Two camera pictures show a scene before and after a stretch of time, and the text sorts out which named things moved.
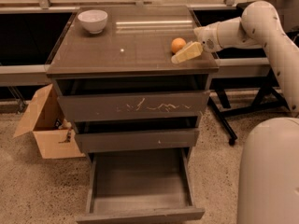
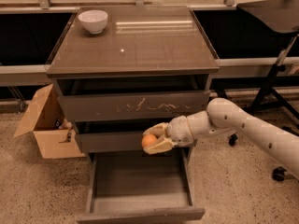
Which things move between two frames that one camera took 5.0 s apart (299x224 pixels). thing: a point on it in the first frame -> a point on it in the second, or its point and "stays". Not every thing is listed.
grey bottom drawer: [140, 186] stays
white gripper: [207, 38] -> [178, 131]
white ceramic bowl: [94, 20] stays
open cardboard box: [55, 137] stays
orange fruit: [177, 44] -> [148, 140]
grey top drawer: [93, 99] stays
